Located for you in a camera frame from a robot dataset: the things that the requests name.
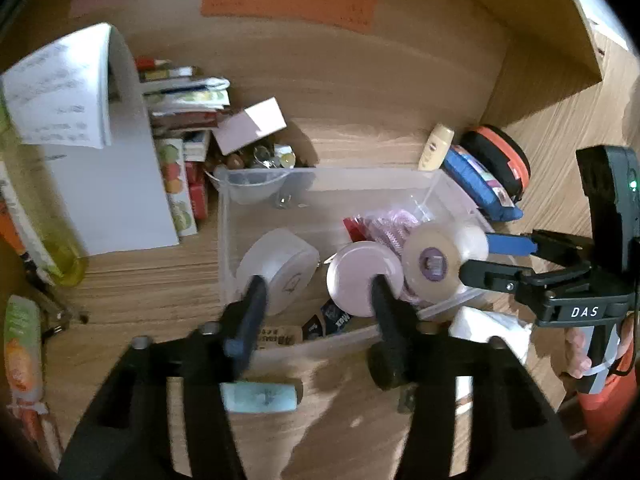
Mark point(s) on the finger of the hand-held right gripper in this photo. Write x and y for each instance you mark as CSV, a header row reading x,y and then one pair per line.
x,y
507,245
490,275

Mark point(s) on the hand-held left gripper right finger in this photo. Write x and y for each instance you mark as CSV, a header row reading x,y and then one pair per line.
x,y
390,310

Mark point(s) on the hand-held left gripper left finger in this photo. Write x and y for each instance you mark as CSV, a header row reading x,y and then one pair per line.
x,y
247,320

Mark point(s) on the pink round jar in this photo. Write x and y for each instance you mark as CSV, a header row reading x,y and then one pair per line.
x,y
360,275

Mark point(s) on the clear tape roll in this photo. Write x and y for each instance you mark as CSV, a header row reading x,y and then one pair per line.
x,y
435,260

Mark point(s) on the translucent white round container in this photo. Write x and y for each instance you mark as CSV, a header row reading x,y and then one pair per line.
x,y
275,260

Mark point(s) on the clear plastic bin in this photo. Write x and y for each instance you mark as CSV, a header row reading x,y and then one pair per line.
x,y
320,195

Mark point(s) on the person's right forearm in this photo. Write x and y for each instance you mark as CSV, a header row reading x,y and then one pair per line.
x,y
605,410

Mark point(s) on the wooden desktop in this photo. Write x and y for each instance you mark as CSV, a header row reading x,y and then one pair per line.
x,y
150,280

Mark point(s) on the person's right hand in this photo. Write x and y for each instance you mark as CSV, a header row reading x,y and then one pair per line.
x,y
577,355

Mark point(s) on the brown printed card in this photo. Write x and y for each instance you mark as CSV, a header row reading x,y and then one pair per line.
x,y
280,337

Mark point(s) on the dark green cylinder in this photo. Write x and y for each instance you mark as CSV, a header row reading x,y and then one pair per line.
x,y
387,370

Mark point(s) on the black printed packet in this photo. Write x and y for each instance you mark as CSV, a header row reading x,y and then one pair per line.
x,y
325,322

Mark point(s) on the blue zip pouch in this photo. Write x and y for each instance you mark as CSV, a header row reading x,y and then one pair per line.
x,y
475,180

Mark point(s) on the light blue eraser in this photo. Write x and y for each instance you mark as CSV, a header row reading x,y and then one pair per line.
x,y
260,396

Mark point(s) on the orange and black case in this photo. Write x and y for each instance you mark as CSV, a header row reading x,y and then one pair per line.
x,y
505,152

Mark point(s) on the small cream bottle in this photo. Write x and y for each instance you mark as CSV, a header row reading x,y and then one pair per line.
x,y
436,147

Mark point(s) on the small clear plastic bowl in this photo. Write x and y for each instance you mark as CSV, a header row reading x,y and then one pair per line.
x,y
255,187

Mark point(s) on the small red box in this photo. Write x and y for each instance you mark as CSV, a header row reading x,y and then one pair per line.
x,y
197,195

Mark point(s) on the fruit print box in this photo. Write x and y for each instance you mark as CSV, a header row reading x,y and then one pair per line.
x,y
172,185

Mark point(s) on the small glass jar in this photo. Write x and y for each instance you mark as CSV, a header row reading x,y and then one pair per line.
x,y
280,157

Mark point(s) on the white paper pad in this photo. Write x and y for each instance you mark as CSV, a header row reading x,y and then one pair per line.
x,y
115,185

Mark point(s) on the black pen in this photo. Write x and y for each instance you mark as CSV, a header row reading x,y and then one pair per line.
x,y
55,305

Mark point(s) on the orange green snack packet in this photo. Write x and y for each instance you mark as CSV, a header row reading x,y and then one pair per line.
x,y
22,350

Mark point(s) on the stack of books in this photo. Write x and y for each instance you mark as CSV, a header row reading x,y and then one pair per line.
x,y
185,100

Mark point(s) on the green bottle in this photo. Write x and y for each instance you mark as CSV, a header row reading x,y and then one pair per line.
x,y
45,210

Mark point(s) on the white paper note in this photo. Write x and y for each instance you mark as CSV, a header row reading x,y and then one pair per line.
x,y
60,90

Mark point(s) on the orange wall paper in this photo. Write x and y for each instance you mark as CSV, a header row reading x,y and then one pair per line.
x,y
290,0

